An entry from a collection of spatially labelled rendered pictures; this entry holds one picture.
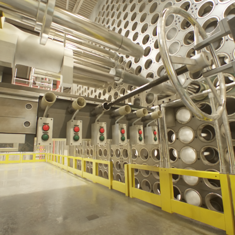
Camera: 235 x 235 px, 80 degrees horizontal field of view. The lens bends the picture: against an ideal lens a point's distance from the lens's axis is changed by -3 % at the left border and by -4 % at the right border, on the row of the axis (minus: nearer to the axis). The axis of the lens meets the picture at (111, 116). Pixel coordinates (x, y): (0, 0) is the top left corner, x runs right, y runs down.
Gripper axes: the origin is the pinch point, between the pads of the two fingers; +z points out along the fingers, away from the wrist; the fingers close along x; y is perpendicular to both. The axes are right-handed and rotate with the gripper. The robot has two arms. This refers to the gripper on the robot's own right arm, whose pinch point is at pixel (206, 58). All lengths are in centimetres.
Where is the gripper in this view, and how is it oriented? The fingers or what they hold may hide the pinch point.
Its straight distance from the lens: 55.6
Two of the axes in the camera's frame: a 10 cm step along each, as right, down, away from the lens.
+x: 2.5, 9.7, -0.5
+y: -8.0, 1.8, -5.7
